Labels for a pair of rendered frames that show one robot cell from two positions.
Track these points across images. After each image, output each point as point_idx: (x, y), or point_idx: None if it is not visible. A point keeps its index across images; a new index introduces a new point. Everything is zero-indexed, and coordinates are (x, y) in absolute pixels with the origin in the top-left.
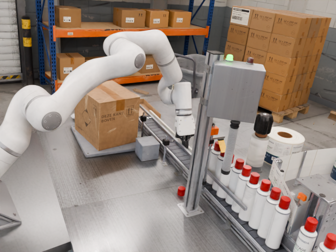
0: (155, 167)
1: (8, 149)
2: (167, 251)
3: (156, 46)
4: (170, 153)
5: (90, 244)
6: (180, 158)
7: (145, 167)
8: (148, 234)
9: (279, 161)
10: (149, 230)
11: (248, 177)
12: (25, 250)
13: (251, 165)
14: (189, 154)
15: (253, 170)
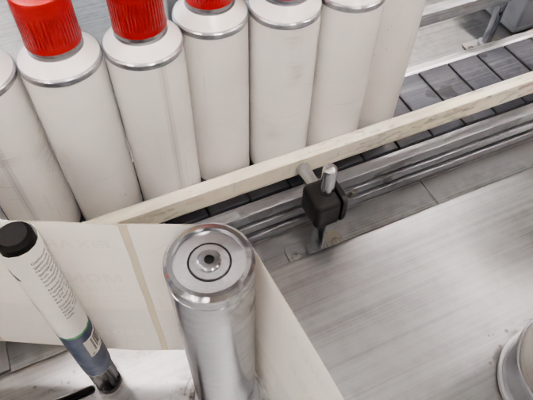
0: (443, 25)
1: None
2: (2, 40)
3: None
4: (526, 31)
5: None
6: (498, 54)
7: (431, 3)
8: (76, 8)
9: (185, 271)
10: (92, 10)
11: (28, 51)
12: None
13: (522, 334)
14: (435, 3)
15: (508, 371)
